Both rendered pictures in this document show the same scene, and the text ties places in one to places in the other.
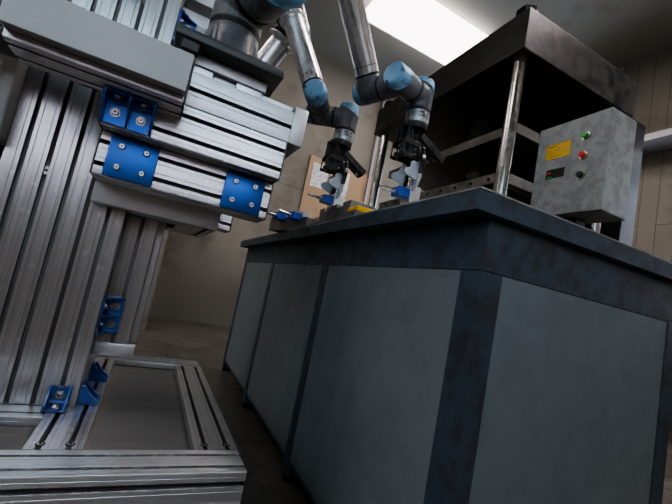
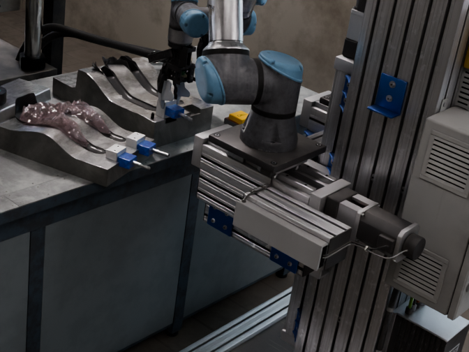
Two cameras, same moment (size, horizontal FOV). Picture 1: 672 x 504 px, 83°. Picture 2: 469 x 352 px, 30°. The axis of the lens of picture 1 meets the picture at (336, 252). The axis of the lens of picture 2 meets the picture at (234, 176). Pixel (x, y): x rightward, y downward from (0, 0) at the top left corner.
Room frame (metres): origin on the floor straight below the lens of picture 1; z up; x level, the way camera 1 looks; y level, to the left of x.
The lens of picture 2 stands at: (2.31, 2.36, 1.96)
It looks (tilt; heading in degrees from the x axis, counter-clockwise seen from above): 26 degrees down; 242
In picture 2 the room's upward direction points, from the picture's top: 9 degrees clockwise
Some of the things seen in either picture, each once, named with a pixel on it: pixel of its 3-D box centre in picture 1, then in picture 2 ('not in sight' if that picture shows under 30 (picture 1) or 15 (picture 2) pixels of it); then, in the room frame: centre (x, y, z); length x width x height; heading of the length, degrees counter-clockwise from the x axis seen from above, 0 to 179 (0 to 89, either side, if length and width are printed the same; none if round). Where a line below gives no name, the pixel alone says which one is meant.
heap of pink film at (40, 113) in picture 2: not in sight; (63, 115); (1.69, 0.03, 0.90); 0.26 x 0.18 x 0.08; 131
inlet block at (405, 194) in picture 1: (397, 191); not in sight; (1.13, -0.15, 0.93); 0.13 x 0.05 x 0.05; 114
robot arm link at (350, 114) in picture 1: (346, 118); (183, 9); (1.36, 0.06, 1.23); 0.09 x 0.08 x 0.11; 83
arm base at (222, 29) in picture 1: (230, 51); not in sight; (0.83, 0.33, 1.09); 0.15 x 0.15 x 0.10
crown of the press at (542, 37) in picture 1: (479, 135); not in sight; (2.31, -0.75, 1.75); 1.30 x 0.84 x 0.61; 24
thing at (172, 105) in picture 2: (324, 198); (176, 112); (1.35, 0.08, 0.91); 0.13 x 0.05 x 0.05; 114
